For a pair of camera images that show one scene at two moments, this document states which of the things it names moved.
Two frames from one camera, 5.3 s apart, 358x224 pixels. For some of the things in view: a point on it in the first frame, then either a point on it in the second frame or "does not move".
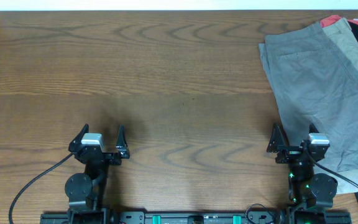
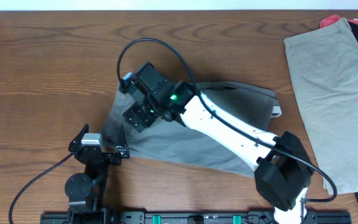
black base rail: [182, 217] does not move
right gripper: [276, 144] to [136, 113]
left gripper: [122, 147] does not move
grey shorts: [312, 84] to [175, 142]
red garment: [328, 20] does not move
